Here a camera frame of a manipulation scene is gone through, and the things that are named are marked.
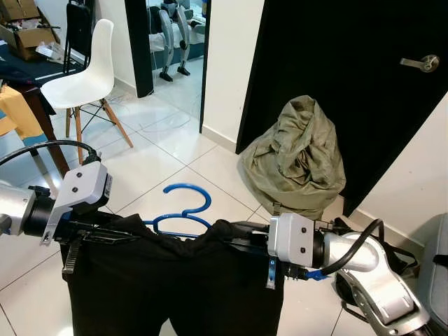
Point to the olive green cloth sack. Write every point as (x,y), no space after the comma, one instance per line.
(294,161)

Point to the blue plastic hanger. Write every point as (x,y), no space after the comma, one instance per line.
(189,187)

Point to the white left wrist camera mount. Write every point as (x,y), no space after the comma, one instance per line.
(84,189)

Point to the table with yellow blue cloth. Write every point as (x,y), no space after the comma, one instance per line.
(21,112)

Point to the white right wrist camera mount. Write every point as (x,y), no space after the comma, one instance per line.
(294,238)

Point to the black t-shirt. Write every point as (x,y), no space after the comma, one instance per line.
(175,287)

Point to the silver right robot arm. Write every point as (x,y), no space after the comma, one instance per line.
(378,280)

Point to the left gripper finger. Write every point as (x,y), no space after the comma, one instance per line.
(115,225)
(112,239)

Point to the open cardboard box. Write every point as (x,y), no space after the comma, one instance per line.
(28,35)

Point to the grey standing humanoid robot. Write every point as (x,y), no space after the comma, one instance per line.
(168,42)

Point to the black door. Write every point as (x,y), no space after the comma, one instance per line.
(350,105)

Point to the white chair wooden legs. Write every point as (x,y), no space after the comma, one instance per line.
(84,77)

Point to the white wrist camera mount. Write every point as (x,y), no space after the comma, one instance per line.
(84,189)
(294,238)

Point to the grey plastic container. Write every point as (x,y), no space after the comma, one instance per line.
(437,273)

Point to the dark clothes pile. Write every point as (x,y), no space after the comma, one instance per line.
(28,66)

